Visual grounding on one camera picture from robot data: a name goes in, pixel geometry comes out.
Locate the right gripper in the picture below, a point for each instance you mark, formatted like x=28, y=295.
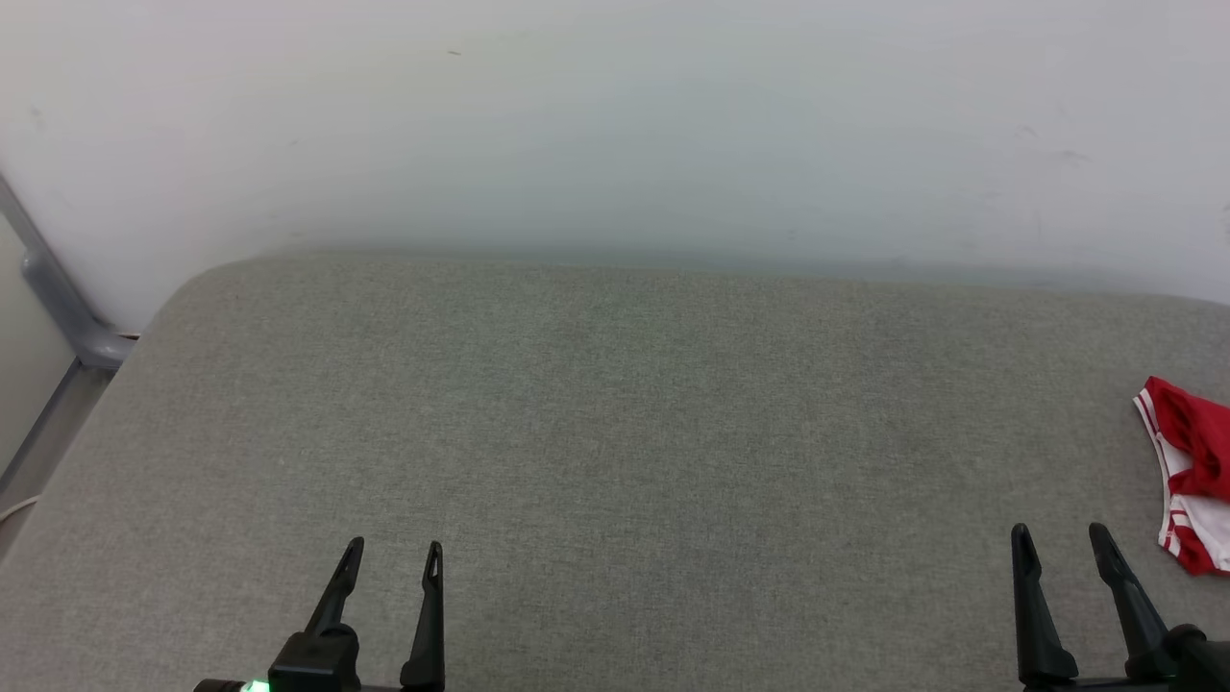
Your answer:
x=1105, y=686

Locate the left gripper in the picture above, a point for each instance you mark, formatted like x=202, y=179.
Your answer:
x=231, y=686

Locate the red and white jersey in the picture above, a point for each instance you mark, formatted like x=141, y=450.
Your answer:
x=1196, y=452

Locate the grey fabric sofa seat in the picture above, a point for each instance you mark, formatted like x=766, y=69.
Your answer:
x=615, y=461

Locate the grey baseboard strip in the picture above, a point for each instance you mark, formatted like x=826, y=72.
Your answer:
x=43, y=432

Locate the grey metal pipe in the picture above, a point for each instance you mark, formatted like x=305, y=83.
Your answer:
x=58, y=298

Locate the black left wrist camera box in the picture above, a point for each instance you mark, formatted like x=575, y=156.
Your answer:
x=312, y=663

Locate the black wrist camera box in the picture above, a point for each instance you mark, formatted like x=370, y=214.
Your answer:
x=1201, y=663
x=312, y=663

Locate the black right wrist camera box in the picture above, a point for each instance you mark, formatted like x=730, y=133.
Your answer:
x=1201, y=663

